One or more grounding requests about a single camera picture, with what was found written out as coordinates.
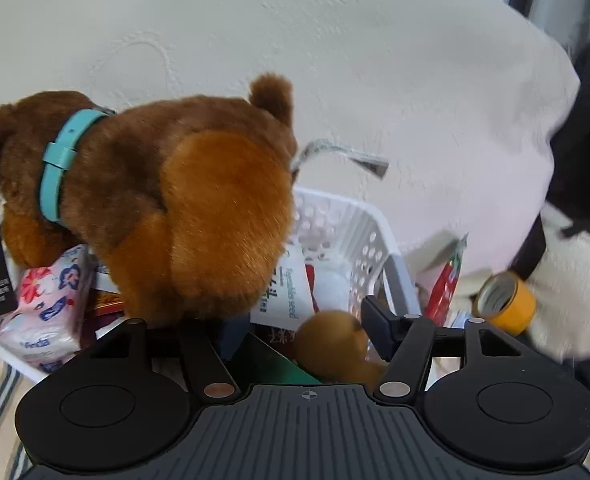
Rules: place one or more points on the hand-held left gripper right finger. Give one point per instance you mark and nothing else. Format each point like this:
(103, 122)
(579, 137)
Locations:
(375, 320)

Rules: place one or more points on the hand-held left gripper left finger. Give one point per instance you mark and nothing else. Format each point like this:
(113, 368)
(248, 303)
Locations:
(195, 345)

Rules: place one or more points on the white perforated plastic basket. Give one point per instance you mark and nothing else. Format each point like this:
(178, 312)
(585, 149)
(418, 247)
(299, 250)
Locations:
(345, 230)

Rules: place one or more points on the yellow tape roll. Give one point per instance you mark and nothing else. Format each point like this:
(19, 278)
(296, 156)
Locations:
(515, 310)

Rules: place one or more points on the brown plush dog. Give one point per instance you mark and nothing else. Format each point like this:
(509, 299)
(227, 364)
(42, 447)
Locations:
(200, 200)

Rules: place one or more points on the white plastic bag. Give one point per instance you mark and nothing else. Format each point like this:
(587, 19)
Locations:
(332, 290)

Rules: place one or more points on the green card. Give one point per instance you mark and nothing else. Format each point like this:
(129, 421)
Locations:
(265, 365)

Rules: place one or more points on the red snack packet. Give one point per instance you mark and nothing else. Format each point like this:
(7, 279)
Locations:
(445, 285)

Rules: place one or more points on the white printed paper card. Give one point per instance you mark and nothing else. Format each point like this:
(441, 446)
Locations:
(290, 290)

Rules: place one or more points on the dark red box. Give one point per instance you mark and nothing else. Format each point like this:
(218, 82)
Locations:
(105, 305)

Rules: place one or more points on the floral print tissue packet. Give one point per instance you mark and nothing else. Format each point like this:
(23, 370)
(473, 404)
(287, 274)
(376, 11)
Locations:
(40, 310)

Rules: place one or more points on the white cloth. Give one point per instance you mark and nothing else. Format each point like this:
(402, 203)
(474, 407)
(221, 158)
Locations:
(575, 300)

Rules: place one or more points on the white pillow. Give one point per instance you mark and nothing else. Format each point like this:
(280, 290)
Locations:
(325, 60)

